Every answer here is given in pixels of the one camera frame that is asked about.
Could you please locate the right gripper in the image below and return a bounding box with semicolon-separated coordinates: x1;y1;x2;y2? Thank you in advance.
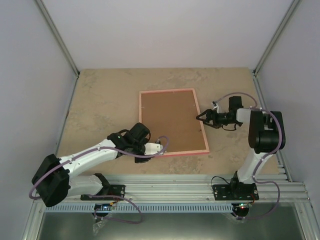
197;109;236;129

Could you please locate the brown cardboard backing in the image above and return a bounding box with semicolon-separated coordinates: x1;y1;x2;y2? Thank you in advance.
141;90;207;153

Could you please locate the pink picture frame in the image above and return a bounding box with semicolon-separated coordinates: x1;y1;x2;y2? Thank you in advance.
138;87;210;157

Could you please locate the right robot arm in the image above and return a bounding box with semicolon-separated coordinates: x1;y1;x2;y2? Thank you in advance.
196;92;286;202

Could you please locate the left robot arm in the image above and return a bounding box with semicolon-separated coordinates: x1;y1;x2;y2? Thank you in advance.
29;122;151;207

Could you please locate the left controller board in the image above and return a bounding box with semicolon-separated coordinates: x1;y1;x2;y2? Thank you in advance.
93;202;117;211

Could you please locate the controller board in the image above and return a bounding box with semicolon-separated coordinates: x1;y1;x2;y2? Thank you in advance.
235;202;252;209
93;202;117;211

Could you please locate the clear plastic bag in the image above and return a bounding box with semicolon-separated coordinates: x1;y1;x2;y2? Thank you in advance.
92;219;105;236

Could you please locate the right controller board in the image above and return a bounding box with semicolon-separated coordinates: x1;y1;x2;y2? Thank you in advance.
235;202;252;209

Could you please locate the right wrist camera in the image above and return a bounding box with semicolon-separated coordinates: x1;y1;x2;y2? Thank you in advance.
211;101;223;114

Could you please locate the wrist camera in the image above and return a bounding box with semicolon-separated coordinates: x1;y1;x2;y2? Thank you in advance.
144;143;163;156
211;101;223;114

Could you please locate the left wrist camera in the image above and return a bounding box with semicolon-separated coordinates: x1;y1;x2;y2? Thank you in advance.
144;143;163;156

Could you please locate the aluminium mounting rail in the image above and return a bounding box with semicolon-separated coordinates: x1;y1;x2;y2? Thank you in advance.
34;174;311;203

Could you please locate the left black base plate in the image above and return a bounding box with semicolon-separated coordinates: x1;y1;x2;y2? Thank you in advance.
80;184;126;201

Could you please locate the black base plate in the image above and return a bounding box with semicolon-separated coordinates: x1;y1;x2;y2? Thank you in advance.
212;183;260;201
80;184;126;201

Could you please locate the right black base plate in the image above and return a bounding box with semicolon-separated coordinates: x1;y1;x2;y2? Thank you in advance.
212;183;260;201

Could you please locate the blue slotted cable duct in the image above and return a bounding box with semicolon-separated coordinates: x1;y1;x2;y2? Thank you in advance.
44;202;237;214

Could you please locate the right aluminium corner post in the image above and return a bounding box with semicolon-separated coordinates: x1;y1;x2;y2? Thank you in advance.
252;0;302;77

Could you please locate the aluminium corner post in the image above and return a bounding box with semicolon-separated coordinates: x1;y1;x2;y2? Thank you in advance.
252;0;302;77
34;0;80;78

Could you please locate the left aluminium corner post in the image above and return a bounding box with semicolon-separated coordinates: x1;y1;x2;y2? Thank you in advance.
34;0;80;78

